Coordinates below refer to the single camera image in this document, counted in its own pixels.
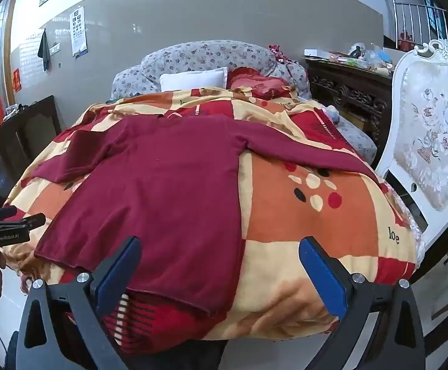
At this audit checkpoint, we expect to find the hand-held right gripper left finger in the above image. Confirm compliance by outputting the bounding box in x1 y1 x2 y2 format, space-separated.
15 236 143 370

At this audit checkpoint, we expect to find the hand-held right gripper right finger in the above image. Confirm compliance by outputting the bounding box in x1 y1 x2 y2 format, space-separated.
298 236 427 370

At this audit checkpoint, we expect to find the maroon sweater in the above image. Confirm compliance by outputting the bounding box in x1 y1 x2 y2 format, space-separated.
33 113 375 315

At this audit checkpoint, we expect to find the orange red printed blanket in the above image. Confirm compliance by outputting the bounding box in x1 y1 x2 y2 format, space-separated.
2 87 419 342

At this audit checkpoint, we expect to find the dark wooden side table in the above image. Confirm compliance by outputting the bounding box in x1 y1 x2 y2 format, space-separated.
0 96 62 209

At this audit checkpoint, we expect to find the dark hanging cloth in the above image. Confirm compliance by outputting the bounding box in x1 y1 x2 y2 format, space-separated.
37 29 51 72

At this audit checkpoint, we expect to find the white ornate upholstered chair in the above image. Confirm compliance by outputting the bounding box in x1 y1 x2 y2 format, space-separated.
374 39 448 255

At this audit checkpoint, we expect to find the dark carved wooden cabinet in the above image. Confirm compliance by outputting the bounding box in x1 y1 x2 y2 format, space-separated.
304 58 394 151

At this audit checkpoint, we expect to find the eye chart poster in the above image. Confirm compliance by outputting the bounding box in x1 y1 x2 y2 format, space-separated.
71 9 90 59

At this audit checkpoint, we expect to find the red cushion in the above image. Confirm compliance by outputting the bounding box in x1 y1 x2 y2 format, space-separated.
226 67 298 101

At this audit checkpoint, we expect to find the white pillow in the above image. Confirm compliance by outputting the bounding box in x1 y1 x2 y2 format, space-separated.
159 67 229 93

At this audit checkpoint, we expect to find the pile of packets and bags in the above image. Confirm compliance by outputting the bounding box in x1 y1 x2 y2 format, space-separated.
330 42 396 74

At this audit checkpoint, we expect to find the red patterned cloth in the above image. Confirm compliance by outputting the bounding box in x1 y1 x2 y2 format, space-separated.
268 44 295 64

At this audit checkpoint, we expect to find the metal rail rack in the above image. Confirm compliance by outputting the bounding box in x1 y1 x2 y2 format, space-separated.
383 0 448 52

